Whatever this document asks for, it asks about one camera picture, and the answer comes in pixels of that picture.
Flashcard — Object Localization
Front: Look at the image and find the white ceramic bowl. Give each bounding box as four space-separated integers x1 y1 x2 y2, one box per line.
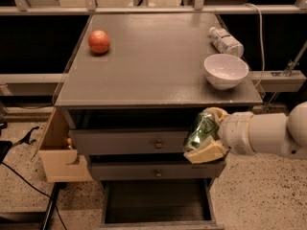
203 54 248 90

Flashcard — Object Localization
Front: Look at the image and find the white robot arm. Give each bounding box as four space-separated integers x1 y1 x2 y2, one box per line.
183 103 307 164

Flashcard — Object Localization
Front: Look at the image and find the grey open bottom drawer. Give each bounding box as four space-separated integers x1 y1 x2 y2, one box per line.
102 179 224 230

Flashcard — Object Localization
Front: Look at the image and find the white cable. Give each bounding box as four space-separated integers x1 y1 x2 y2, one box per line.
243 2 267 89

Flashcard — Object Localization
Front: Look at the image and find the black floor cable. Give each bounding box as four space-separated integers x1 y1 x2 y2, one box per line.
0 160 69 230

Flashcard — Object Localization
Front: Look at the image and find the black clamp tool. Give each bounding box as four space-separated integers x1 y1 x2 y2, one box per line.
12 126 38 148

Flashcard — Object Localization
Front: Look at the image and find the metal railing frame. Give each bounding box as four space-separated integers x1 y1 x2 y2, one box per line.
0 0 307 16

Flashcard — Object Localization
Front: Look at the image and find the clear plastic water bottle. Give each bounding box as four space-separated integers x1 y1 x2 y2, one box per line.
209 27 244 58

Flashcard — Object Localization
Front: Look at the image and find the green soda can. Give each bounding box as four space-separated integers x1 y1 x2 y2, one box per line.
183 111 219 151

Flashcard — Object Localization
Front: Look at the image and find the grey wooden drawer cabinet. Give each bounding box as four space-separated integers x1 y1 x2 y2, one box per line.
55 12 264 230

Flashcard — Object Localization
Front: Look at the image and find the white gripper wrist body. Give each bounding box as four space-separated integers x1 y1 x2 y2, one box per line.
218 112 255 155

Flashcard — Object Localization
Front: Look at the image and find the grey top drawer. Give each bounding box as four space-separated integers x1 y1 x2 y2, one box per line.
69 128 188 155

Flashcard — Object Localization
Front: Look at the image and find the grey middle drawer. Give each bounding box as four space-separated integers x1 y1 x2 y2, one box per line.
88 161 225 181

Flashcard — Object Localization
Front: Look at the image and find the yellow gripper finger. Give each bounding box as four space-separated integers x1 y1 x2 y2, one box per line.
203 107 229 125
183 136 228 164

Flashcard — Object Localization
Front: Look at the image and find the red apple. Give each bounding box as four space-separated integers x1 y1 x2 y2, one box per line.
88 30 110 54

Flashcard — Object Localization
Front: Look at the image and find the light wooden side box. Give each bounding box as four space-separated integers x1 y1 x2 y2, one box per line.
37 108 92 182

